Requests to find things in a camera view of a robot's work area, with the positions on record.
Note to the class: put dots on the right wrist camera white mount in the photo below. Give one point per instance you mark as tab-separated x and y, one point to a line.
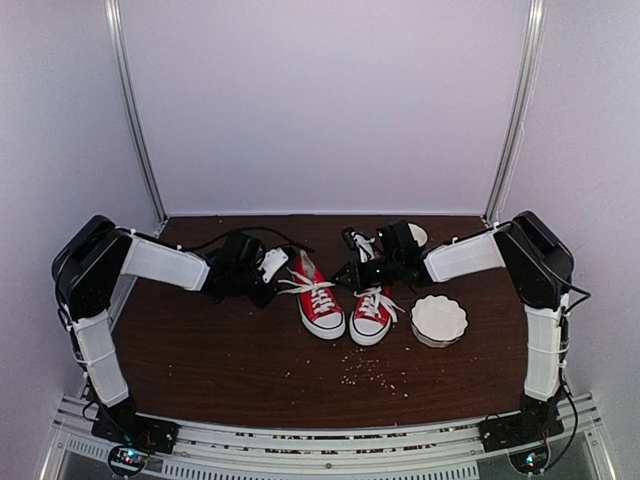
361	244

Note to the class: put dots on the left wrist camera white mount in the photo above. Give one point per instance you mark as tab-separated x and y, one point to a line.
274	260

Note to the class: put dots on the red canvas sneaker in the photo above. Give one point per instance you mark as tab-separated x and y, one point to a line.
373	315
318	308

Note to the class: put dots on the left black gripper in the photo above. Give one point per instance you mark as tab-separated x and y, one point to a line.
261	299

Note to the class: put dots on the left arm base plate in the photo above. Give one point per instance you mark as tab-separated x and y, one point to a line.
148	434

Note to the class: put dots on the right aluminium corner post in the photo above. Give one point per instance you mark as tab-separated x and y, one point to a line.
525	86

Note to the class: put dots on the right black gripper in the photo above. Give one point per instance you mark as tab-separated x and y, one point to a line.
358	279

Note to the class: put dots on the aluminium front rail frame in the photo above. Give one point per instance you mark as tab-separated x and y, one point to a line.
445	450

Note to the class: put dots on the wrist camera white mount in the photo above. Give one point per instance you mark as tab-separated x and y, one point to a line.
274	260
361	244

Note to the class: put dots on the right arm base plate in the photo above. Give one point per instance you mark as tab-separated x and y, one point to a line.
506	432

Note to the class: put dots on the left aluminium corner post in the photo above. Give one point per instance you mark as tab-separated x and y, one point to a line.
117	35

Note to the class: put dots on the aluminium corner post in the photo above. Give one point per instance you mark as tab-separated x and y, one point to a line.
117	35
525	86

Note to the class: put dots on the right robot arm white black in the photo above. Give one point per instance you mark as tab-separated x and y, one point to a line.
539	265

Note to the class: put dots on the black bowl white inside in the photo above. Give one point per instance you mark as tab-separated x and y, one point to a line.
418	234

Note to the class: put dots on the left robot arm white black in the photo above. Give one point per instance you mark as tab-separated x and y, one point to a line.
85	273

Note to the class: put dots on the white scalloped ceramic bowl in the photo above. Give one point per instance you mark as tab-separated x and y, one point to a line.
437	321

